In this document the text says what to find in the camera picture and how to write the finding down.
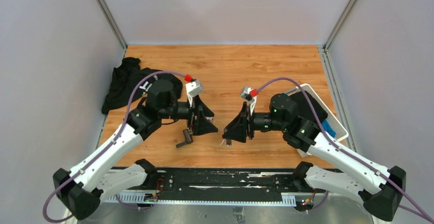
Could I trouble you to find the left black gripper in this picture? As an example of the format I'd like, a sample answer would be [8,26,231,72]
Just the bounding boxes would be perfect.
[160,95,219,136]

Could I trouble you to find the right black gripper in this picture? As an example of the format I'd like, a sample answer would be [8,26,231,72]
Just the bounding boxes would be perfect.
[223,102,286,142]

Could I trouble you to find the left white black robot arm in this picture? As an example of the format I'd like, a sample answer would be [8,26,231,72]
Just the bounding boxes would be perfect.
[53,79,218,220]

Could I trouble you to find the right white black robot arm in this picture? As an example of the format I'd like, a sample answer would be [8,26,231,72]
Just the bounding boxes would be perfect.
[222,93,406,221]

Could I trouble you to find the black cloth in basket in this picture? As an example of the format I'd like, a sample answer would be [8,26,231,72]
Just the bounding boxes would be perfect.
[290,90,329,128]

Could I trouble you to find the black cloth with white print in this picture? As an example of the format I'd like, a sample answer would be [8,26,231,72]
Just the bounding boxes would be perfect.
[101,57,183,115]

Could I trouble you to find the blue cloth in basket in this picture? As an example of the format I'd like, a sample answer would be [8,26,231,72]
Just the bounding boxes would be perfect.
[322,120,336,138]

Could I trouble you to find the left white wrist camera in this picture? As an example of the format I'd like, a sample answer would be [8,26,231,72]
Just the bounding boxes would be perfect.
[185,79,204,107]

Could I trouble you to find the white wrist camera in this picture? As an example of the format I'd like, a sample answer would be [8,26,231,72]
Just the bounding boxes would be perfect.
[240,86,258,115]
[185,79,204,107]

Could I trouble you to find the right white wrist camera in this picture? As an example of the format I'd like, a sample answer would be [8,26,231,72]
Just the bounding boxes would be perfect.
[240,86,258,115]

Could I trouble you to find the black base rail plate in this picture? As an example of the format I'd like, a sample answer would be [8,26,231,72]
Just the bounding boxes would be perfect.
[105,167,325,207]

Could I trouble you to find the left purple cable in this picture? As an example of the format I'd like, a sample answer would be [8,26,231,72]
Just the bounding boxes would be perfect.
[42,71,194,224]

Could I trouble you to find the purple cable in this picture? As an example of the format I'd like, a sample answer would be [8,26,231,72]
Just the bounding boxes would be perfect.
[42,71,194,224]
[250,77,434,223]

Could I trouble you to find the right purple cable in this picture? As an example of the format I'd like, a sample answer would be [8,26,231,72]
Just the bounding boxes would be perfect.
[250,77,434,223]

